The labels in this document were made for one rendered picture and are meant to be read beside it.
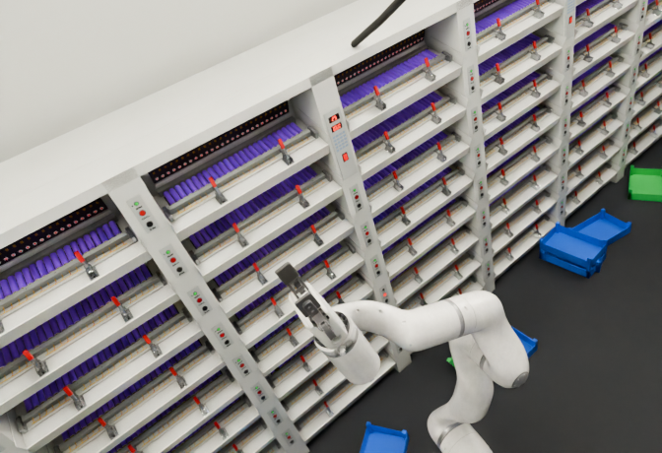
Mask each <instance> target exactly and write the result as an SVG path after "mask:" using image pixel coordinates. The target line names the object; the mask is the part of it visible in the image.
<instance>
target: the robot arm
mask: <svg viewBox="0 0 662 453"><path fill-rule="evenodd" d="M275 274H276V275H277V276H278V277H279V279H280V280H281V281H282V282H283V283H284V284H285V285H288V287H289V288H290V289H291V291H292V293H291V294H290V295H289V301H290V303H291V305H292V306H293V308H294V310H295V311H296V313H297V314H298V317H299V318H300V320H301V321H302V323H303V324H304V326H305V327H306V328H307V329H308V330H309V331H310V332H311V333H312V334H313V338H314V343H315V345H316V346H317V347H318V348H319V349H320V350H321V351H322V352H323V353H324V354H325V355H326V357H327V358H328V359H329V360H330V361H331V362H332V363H333V364H334V365H335V366H336V367H337V368H338V370H339V371H340V372H341V373H342V374H343V375H344V376H345V377H346V378H347V379H348V380H349V381H350V382H351V383H353V384H356V385H363V384H367V383H368V382H370V381H371V380H372V379H373V378H374V377H375V376H376V374H377V373H378V370H379V368H380V359H379V356H378V354H377V352H376V351H375V349H374V348H373V347H372V346H371V344H370V343H369V342H368V340H367V339H366V338H365V336H364V335H363V333H362V332H361V331H366V332H371V333H375V334H377V335H380V336H382V337H384V338H386V339H388V340H390V341H391V342H393V343H394V344H396V345H397V346H399V347H400V348H402V349H403V350H405V351H408V352H418V351H422V350H425V349H428V348H431V347H434V346H437V345H440V344H443V343H446V342H449V348H450V352H451V355H452V358H453V362H454V365H455V369H456V375H457V381H456V385H455V389H454V393H453V395H452V397H451V399H450V401H449V402H448V403H447V404H445V405H443V406H441V407H439V408H437V409H436V410H434V411H433V412H432V413H431V414H430V416H429V418H428V430H429V433H430V436H431V438H432V440H433V441H434V442H435V444H436V445H437V446H438V448H439V449H440V451H441V452H442V453H493V452H492V450H491V449H490V447H489V446H488V444H487V443H486V442H485V441H484V440H483V438H482V437H481V436H480V435H479V434H478V432H477V431H476V430H475V429H474V428H473V427H472V425H470V423H474V422H477V421H480V420H481V419H482V418H483V417H484V416H485V415H486V413H487V411H488V409H489V407H490V404H491V401H492V398H493V395H494V383H493V381H494V382H495V383H496V384H498V385H500V386H502V387H504V388H516V387H519V386H520V385H522V384H523V383H525V381H526V379H527V377H528V375H529V360H528V356H527V354H526V352H525V349H524V347H523V345H522V344H521V342H520V340H519V339H518V337H517V335H516V334H515V332H514V331H513V329H512V328H511V326H510V325H509V323H508V321H507V319H506V317H505V314H504V310H503V307H502V304H501V302H500V300H499V299H498V298H497V297H496V296H495V295H494V294H493V293H491V292H488V291H470V292H467V293H463V294H460V295H457V296H454V297H451V298H447V299H444V300H441V301H438V302H435V303H431V304H428V305H425V306H422V307H419V308H416V309H412V310H403V309H399V308H397V307H394V306H392V305H389V304H386V303H382V302H378V301H372V300H358V301H352V302H347V303H343V304H339V305H336V306H333V307H330V305H329V304H328V303H327V302H326V301H325V300H324V298H323V297H322V296H321V295H320V294H319V293H318V292H317V291H316V290H315V289H314V287H313V286H312V285H311V284H310V283H304V281H303V280H302V279H301V278H300V276H299V273H298V272H297V270H296V269H295V268H294V267H293V265H292V264H291V263H290V262H289V261H288V262H286V263H285V264H284V265H282V266H281V267H280V268H278V269H277V270H276V271H275ZM292 285H294V286H295V287H296V288H297V289H296V290H295V289H294V288H293V287H292ZM305 289H306V290H305ZM298 293H300V294H301V295H299V294H298Z"/></svg>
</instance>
